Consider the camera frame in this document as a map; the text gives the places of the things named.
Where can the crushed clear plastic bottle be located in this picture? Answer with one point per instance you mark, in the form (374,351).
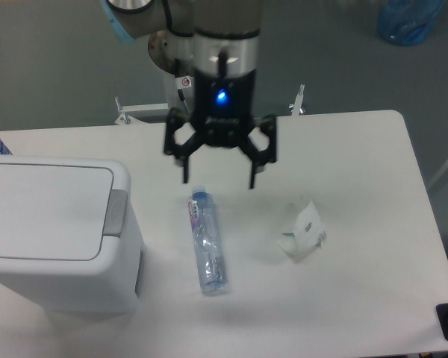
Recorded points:
(210,262)

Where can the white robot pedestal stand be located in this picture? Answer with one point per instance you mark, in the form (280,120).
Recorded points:
(164,74)

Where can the crumpled white paper packet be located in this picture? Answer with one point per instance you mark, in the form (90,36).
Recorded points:
(302,231)

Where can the white push-lid trash can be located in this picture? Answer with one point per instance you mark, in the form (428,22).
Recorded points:
(69,237)

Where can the blue plastic bag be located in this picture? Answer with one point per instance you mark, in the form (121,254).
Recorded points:
(407,22)

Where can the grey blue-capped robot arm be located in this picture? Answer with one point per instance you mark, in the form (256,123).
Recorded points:
(219,40)

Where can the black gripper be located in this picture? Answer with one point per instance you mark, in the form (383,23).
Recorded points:
(222,117)

